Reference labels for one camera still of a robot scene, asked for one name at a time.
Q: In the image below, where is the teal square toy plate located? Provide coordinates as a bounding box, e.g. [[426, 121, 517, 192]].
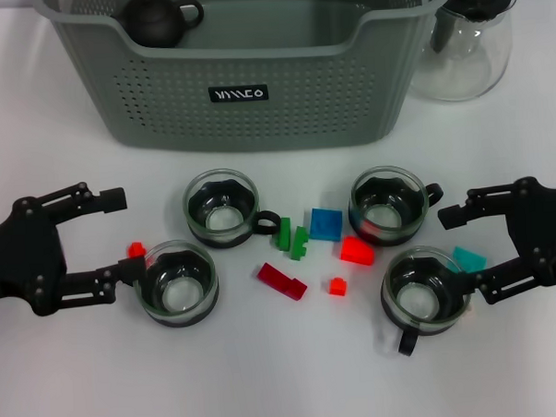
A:
[[451, 244, 489, 276]]

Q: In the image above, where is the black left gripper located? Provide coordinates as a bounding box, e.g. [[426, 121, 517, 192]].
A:
[[0, 178, 149, 318]]

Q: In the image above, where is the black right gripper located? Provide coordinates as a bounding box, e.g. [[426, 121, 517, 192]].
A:
[[435, 175, 556, 308]]

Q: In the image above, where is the red sloped toy brick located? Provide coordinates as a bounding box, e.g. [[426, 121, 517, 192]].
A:
[[339, 235, 375, 268]]

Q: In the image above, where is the dark red long brick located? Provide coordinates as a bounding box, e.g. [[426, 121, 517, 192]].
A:
[[255, 261, 309, 305]]

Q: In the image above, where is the glass teacup black holder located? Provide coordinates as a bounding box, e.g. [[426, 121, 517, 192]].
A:
[[181, 165, 281, 253], [346, 162, 446, 249], [132, 238, 222, 333], [377, 243, 478, 358]]

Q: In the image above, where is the dark brown clay teapot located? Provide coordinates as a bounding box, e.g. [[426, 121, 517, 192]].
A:
[[119, 0, 207, 51]]

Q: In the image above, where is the glass carafe black lid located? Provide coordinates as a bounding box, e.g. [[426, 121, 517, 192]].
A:
[[405, 0, 524, 105]]

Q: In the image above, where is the grey-green perforated plastic basket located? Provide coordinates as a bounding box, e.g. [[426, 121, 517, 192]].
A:
[[41, 0, 461, 162]]

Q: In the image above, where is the green toy brick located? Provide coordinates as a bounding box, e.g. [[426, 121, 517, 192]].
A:
[[274, 216, 294, 252], [287, 225, 311, 262]]

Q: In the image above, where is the blue square toy plate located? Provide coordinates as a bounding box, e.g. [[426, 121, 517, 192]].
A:
[[308, 207, 345, 244]]

